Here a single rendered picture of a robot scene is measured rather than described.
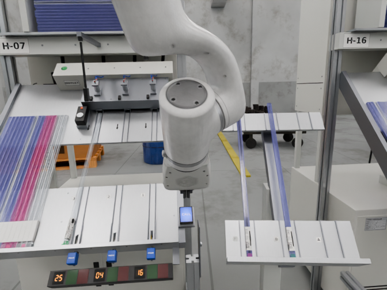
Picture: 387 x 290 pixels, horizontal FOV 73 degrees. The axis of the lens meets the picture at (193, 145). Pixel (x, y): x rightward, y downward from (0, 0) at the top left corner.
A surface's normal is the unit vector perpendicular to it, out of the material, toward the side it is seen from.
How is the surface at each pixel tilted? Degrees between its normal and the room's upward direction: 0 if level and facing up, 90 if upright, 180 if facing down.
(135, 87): 42
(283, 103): 90
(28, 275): 90
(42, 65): 90
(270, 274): 90
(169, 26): 100
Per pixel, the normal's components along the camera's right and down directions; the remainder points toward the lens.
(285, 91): 0.00, 0.22
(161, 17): 0.41, 0.39
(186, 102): 0.03, -0.56
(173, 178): -0.01, 0.81
